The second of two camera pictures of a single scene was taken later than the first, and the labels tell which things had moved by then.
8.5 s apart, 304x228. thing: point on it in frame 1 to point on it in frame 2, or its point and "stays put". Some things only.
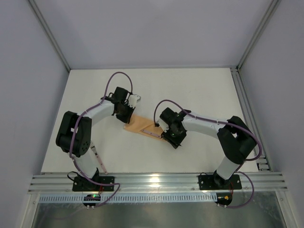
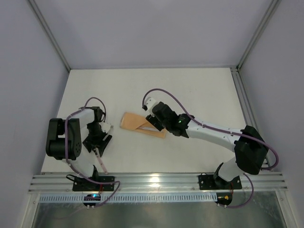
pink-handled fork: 92,146 stays put
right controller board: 223,198 stays put
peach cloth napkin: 137,124 stays put
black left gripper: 126,115 to 97,143
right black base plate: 213,182 stays put
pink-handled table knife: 152,133 to 147,128
